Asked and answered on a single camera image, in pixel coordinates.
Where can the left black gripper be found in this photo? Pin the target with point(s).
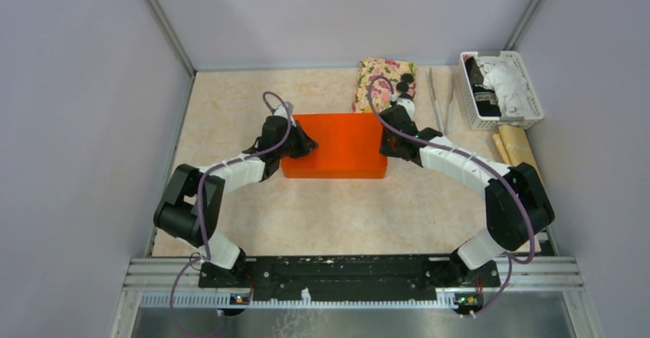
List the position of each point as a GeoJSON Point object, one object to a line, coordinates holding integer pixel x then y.
{"type": "Point", "coordinates": [306, 144]}

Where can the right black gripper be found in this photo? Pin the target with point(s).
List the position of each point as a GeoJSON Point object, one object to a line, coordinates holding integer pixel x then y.
{"type": "Point", "coordinates": [384, 149]}

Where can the orange box lid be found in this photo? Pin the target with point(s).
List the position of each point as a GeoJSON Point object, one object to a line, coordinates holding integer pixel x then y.
{"type": "Point", "coordinates": [347, 148]}

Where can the floral tray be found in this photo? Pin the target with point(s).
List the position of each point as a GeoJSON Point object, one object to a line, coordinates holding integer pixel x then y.
{"type": "Point", "coordinates": [376, 83]}

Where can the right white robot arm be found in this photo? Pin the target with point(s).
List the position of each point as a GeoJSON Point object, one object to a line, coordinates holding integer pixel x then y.
{"type": "Point", "coordinates": [516, 204]}

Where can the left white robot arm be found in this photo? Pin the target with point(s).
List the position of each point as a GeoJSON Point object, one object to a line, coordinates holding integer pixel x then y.
{"type": "Point", "coordinates": [191, 202]}

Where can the black cookie middle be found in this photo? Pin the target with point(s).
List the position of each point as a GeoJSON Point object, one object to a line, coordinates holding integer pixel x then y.
{"type": "Point", "coordinates": [402, 87]}

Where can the black cookie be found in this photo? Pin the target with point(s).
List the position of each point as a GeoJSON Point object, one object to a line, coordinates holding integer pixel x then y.
{"type": "Point", "coordinates": [402, 87]}
{"type": "Point", "coordinates": [407, 78]}

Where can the black cookie upper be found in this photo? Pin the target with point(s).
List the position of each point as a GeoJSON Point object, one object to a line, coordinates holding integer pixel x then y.
{"type": "Point", "coordinates": [407, 78]}

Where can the black item in basket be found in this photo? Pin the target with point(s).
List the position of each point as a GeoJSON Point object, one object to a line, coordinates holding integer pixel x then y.
{"type": "Point", "coordinates": [484, 97]}

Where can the white plastic basket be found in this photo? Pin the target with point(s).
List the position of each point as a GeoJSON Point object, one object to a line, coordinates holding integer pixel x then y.
{"type": "Point", "coordinates": [478, 122]}

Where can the white cloth in basket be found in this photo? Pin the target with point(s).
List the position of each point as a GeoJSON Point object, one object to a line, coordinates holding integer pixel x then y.
{"type": "Point", "coordinates": [502, 75]}

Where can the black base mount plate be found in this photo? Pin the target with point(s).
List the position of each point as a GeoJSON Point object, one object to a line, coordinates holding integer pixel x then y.
{"type": "Point", "coordinates": [366, 281]}

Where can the aluminium frame rail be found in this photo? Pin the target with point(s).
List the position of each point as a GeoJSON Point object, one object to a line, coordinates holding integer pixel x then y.
{"type": "Point", "coordinates": [543, 298]}

